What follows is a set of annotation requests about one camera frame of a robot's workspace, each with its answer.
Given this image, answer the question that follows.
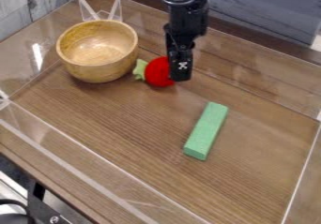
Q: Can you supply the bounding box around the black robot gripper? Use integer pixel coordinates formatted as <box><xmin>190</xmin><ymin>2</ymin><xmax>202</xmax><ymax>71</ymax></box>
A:
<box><xmin>164</xmin><ymin>0</ymin><xmax>210</xmax><ymax>82</ymax></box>

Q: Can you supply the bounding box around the red plush strawberry toy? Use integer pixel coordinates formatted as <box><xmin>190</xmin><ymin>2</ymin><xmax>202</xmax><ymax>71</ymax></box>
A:
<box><xmin>132</xmin><ymin>56</ymin><xmax>173</xmax><ymax>87</ymax></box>

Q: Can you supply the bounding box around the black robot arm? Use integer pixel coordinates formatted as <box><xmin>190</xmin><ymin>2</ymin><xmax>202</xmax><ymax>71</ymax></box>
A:
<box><xmin>163</xmin><ymin>0</ymin><xmax>210</xmax><ymax>82</ymax></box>

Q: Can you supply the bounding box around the light wooden bowl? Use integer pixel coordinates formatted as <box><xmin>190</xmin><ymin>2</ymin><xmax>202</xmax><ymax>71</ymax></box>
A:
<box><xmin>54</xmin><ymin>20</ymin><xmax>137</xmax><ymax>83</ymax></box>

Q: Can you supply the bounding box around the green rectangular foam block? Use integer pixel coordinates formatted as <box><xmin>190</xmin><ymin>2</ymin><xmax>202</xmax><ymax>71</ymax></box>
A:
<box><xmin>183</xmin><ymin>102</ymin><xmax>228</xmax><ymax>160</ymax></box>

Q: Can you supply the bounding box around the clear acrylic corner bracket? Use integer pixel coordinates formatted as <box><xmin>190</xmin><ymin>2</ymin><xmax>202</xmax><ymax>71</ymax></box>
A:
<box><xmin>77</xmin><ymin>0</ymin><xmax>123</xmax><ymax>22</ymax></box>

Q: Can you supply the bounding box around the clear acrylic tray wall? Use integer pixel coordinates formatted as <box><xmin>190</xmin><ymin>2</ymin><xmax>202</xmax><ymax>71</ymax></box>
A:
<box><xmin>0</xmin><ymin>3</ymin><xmax>321</xmax><ymax>224</ymax></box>

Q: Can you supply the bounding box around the black metal table frame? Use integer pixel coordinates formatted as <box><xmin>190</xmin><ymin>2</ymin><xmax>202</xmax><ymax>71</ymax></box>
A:
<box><xmin>28</xmin><ymin>181</ymin><xmax>83</xmax><ymax>224</ymax></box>

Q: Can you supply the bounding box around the black cable loop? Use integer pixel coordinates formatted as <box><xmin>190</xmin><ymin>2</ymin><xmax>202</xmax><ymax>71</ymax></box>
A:
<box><xmin>0</xmin><ymin>199</ymin><xmax>34</xmax><ymax>224</ymax></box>

